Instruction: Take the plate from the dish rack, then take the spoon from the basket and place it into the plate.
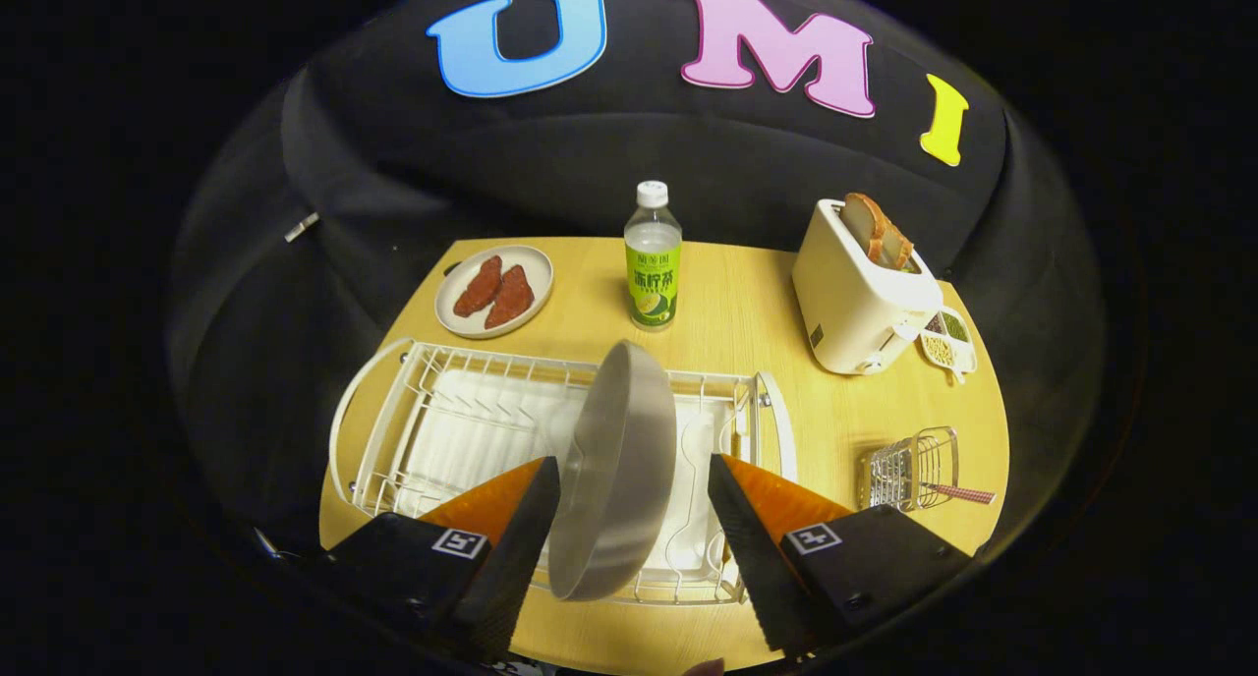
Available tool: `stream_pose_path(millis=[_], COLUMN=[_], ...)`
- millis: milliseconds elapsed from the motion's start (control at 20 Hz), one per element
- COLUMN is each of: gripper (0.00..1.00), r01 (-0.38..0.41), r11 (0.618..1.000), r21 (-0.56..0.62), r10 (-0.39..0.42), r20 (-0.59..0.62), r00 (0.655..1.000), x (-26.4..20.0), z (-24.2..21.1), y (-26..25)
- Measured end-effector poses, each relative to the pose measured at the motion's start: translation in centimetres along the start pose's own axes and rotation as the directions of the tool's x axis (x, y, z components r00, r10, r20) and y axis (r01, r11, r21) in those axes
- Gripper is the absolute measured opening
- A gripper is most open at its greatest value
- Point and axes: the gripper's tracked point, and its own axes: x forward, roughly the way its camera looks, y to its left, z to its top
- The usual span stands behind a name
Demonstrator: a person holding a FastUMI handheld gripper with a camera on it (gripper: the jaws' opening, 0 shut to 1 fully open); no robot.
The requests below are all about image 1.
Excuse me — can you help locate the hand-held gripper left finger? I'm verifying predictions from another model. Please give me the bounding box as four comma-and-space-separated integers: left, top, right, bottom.
324, 455, 561, 662

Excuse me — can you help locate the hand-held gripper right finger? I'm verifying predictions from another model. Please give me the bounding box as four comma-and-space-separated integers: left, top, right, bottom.
708, 452, 974, 657

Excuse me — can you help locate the white wire dish rack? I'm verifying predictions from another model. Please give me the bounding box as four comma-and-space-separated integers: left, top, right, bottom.
329, 337, 799, 606

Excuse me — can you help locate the beige round plate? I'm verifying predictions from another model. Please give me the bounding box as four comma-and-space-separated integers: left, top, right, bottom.
547, 339, 679, 601

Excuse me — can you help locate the metal wire basket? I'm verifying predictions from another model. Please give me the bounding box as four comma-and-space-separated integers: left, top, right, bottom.
857, 426, 960, 513

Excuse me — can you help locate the spoon with checkered handle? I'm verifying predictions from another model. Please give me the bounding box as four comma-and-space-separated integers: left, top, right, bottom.
885, 465, 997, 507

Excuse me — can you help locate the white divided bean dish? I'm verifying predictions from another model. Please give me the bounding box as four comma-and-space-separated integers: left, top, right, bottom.
919, 306, 979, 384

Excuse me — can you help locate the small beige oval plate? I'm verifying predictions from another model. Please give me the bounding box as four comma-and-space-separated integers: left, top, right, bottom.
434, 245, 554, 340

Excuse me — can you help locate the red meat piece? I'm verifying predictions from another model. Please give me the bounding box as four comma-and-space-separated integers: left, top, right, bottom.
485, 264, 536, 330
452, 254, 503, 318

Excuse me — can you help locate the white toaster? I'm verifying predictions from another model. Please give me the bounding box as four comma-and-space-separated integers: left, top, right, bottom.
791, 198, 944, 376

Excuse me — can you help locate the green label drink bottle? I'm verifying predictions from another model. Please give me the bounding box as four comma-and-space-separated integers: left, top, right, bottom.
624, 180, 683, 331

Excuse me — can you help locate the black backdrop cloth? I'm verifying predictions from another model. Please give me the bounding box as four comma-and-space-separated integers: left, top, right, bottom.
162, 0, 1107, 579

